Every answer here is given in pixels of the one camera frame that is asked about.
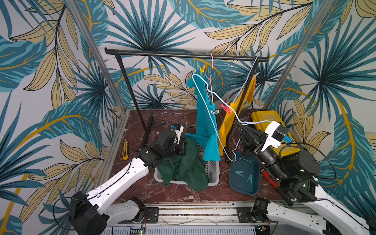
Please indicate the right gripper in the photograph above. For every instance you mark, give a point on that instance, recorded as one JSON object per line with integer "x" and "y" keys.
{"x": 255, "y": 144}

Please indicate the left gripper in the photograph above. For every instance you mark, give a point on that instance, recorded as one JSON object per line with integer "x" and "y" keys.
{"x": 183, "y": 146}

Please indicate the dark green t-shirt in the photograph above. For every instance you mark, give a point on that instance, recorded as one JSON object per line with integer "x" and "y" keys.
{"x": 190, "y": 168}

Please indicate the turquoise printed t-shirt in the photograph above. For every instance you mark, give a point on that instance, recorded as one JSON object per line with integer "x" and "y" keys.
{"x": 206, "y": 125}

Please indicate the teal clothespin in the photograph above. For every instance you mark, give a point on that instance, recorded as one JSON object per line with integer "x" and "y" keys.
{"x": 239, "y": 173}
{"x": 250, "y": 179}

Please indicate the pink wire hanger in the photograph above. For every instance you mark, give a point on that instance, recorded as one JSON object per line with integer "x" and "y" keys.
{"x": 210, "y": 77}

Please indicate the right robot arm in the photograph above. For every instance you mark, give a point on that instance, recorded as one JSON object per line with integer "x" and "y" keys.
{"x": 298, "y": 173}

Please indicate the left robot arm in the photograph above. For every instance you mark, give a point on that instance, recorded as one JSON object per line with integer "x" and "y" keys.
{"x": 91, "y": 213}

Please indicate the yellow t-shirt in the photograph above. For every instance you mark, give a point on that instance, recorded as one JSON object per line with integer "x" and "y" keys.
{"x": 236, "y": 108}

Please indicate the pink red clothespin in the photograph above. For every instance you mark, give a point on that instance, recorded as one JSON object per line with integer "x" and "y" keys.
{"x": 226, "y": 108}

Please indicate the grey perforated plastic basket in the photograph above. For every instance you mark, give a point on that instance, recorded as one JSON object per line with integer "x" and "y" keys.
{"x": 212, "y": 171}

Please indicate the yellow black toolbox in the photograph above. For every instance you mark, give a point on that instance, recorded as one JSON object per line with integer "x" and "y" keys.
{"x": 271, "y": 116}

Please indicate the dark teal plastic tray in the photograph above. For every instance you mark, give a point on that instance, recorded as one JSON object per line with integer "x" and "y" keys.
{"x": 249, "y": 165}

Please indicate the red pipe wrench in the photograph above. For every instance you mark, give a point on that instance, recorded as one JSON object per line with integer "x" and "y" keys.
{"x": 267, "y": 176}

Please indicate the yellow utility knife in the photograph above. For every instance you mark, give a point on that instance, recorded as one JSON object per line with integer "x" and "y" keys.
{"x": 125, "y": 150}

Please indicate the black clothes rack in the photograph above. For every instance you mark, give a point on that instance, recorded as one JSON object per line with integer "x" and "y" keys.
{"x": 119, "y": 53}

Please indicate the yellow clothespin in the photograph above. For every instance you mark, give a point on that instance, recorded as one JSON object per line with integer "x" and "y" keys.
{"x": 202, "y": 69}

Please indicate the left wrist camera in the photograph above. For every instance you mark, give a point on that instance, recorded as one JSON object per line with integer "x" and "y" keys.
{"x": 178, "y": 129}

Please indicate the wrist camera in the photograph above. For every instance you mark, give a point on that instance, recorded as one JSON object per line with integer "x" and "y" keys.
{"x": 276, "y": 134}
{"x": 178, "y": 129}

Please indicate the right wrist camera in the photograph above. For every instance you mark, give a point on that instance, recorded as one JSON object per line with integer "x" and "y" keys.
{"x": 276, "y": 134}

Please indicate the pale blue wire hanger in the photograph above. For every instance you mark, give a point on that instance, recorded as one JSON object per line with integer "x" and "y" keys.
{"x": 247, "y": 78}

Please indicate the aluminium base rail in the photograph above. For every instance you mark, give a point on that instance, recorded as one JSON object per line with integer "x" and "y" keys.
{"x": 203, "y": 216}

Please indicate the right aluminium frame post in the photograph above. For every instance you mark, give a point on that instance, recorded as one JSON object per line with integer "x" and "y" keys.
{"x": 306, "y": 37}

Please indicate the aluminium frame post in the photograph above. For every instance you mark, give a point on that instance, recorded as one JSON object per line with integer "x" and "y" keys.
{"x": 93, "y": 47}
{"x": 306, "y": 37}

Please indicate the left aluminium frame post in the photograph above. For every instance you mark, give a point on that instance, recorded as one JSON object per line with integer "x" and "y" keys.
{"x": 93, "y": 47}

